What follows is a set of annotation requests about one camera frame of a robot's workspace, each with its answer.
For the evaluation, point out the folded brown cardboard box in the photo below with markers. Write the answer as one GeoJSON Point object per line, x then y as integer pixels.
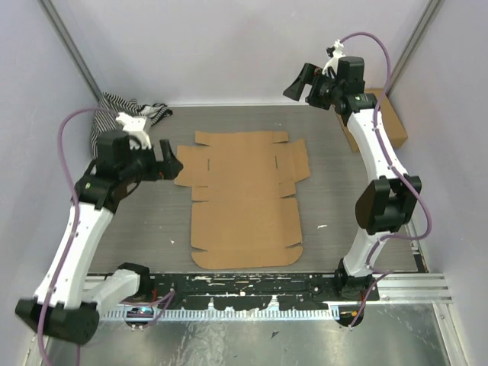
{"type": "Point", "coordinates": [392, 124]}

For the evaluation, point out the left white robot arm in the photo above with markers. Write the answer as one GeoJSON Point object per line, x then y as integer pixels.
{"type": "Point", "coordinates": [59, 307]}

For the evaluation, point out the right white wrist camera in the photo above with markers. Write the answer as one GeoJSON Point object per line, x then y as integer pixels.
{"type": "Point", "coordinates": [335, 53]}

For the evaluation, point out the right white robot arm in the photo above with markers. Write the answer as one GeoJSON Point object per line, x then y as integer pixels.
{"type": "Point", "coordinates": [388, 202]}

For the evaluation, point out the brown cardboard box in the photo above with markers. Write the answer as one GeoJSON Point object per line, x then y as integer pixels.
{"type": "Point", "coordinates": [392, 124]}
{"type": "Point", "coordinates": [244, 210]}

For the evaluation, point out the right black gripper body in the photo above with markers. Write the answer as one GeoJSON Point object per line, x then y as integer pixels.
{"type": "Point", "coordinates": [323, 91]}

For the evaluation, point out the aluminium frame rail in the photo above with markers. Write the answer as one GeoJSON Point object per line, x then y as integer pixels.
{"type": "Point", "coordinates": [405, 288]}

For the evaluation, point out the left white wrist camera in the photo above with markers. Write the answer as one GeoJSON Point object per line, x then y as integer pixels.
{"type": "Point", "coordinates": [137, 128]}

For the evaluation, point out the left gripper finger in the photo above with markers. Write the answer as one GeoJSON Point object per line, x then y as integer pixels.
{"type": "Point", "coordinates": [171, 167]}
{"type": "Point", "coordinates": [166, 150]}

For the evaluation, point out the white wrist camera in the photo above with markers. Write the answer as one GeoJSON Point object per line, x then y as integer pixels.
{"type": "Point", "coordinates": [137, 128]}
{"type": "Point", "coordinates": [335, 53]}

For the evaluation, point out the striped black white cloth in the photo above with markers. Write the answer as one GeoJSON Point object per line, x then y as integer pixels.
{"type": "Point", "coordinates": [110, 104]}

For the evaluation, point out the slotted grey cable duct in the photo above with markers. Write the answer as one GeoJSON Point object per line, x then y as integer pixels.
{"type": "Point", "coordinates": [271, 313]}

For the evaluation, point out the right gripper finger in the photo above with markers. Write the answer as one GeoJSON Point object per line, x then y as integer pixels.
{"type": "Point", "coordinates": [295, 90]}
{"type": "Point", "coordinates": [307, 74]}

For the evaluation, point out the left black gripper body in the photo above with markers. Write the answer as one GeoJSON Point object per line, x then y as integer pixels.
{"type": "Point", "coordinates": [143, 165]}

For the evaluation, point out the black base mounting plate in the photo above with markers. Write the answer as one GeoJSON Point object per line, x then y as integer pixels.
{"type": "Point", "coordinates": [249, 291]}

